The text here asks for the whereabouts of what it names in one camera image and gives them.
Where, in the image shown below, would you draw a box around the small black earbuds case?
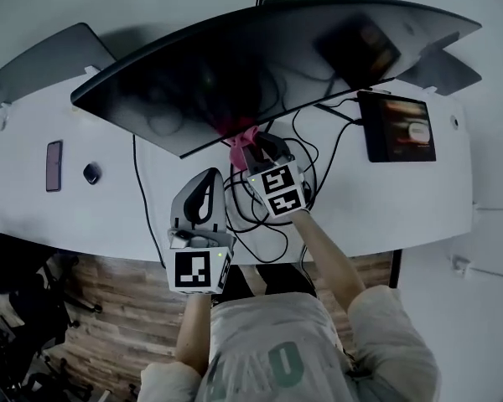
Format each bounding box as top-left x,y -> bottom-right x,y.
82,162 -> 102,186

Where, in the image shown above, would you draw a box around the person's light grey shirt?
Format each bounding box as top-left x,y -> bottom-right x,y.
140,284 -> 442,402

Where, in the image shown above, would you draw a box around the long black power cable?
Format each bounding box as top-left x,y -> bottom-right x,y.
131,132 -> 168,270

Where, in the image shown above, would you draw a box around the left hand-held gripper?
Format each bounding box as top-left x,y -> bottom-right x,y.
167,167 -> 237,296

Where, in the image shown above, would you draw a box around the dark grey desk divider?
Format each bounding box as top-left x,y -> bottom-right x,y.
397,47 -> 484,97
0,22 -> 119,113

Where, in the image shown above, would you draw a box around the black office chair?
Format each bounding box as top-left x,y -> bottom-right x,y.
0,232 -> 104,402

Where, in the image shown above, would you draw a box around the dark smartphone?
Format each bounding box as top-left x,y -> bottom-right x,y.
45,139 -> 65,193

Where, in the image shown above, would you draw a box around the person's right forearm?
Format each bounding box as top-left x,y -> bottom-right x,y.
290,209 -> 368,316

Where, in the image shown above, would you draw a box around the black monitor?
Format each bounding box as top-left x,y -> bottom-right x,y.
70,0 -> 484,160

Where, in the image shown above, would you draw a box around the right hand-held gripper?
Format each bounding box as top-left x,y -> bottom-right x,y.
242,133 -> 312,219

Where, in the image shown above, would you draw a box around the person's dark trousers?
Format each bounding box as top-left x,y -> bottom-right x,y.
226,262 -> 320,302

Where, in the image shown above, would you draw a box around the white wall socket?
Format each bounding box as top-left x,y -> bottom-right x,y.
449,255 -> 473,274

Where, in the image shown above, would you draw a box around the person's left forearm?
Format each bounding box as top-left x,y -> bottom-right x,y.
174,292 -> 215,377

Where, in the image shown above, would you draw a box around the tangled black cable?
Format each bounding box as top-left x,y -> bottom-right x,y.
223,95 -> 366,265

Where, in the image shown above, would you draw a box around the black tablet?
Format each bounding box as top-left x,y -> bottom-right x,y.
356,90 -> 438,164

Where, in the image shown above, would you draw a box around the pink cloth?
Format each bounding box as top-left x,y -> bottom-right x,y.
227,125 -> 263,171

